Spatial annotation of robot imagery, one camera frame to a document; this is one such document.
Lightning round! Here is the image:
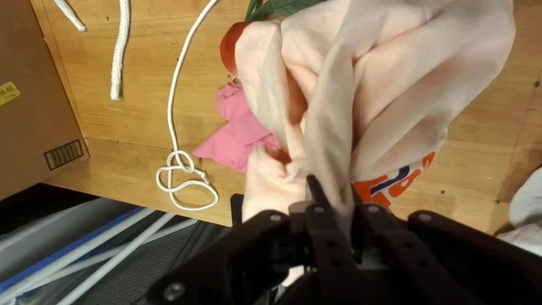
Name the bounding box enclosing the dark green cloth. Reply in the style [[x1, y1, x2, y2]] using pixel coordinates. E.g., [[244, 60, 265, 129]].
[[244, 0, 326, 24]]

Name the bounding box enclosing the red plush ball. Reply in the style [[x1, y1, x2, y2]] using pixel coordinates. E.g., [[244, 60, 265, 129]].
[[219, 21, 310, 129]]

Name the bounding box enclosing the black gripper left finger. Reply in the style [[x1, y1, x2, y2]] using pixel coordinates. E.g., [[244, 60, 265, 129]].
[[148, 175, 354, 305]]

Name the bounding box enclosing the cardboard box with labels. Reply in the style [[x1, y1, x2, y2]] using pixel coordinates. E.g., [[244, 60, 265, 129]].
[[0, 0, 92, 202]]

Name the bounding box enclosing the pink cloth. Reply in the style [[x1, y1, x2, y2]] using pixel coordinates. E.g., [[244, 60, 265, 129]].
[[192, 82, 285, 175]]

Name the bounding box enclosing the peach printed cloth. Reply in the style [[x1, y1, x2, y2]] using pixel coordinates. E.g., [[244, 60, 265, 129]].
[[234, 0, 517, 228]]

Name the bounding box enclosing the white rope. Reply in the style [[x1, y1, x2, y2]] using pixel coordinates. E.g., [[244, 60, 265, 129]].
[[53, 0, 222, 214]]

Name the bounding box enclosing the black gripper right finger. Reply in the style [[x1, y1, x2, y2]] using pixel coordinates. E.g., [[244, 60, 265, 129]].
[[346, 192, 542, 305]]

